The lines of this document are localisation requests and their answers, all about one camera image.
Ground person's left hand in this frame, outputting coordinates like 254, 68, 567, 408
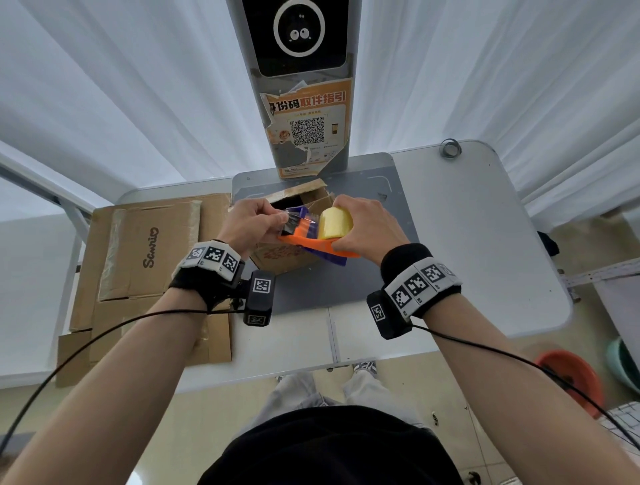
216, 197, 290, 262

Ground red print cardboard box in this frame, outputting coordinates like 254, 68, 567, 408
249, 179, 336, 276

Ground grey scanning mat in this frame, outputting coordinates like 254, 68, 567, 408
225, 0, 421, 316

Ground grey trousers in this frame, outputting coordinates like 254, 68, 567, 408
239, 369, 436, 440

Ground black object in basin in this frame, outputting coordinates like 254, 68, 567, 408
539, 364, 576, 396

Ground person's right hand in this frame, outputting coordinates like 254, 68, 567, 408
331, 193, 412, 266

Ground blue orange tape dispenser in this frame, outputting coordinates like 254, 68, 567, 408
317, 206, 355, 241
277, 205, 361, 267

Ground large cardboard box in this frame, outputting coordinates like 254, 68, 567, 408
55, 193, 233, 388

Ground person's left forearm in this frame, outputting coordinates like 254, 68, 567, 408
0, 287, 209, 485

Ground orange plastic basin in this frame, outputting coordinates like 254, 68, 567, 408
533, 349, 606, 420

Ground grey scanner kiosk with poster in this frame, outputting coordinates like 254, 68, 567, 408
259, 77, 353, 180

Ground white checked cloth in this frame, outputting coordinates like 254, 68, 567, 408
597, 401, 640, 450

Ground black tracker cable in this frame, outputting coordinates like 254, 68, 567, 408
411, 323, 640, 450
0, 308, 247, 453

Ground person's right forearm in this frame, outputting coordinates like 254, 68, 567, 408
422, 292, 640, 485

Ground white perforated metal bar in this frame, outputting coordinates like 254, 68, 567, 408
557, 257, 640, 303

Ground black shirt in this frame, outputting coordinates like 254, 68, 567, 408
197, 404, 463, 485

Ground white metal frame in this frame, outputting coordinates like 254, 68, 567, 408
0, 152, 99, 380

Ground teal plastic bucket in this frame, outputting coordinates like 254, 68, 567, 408
605, 337, 640, 396

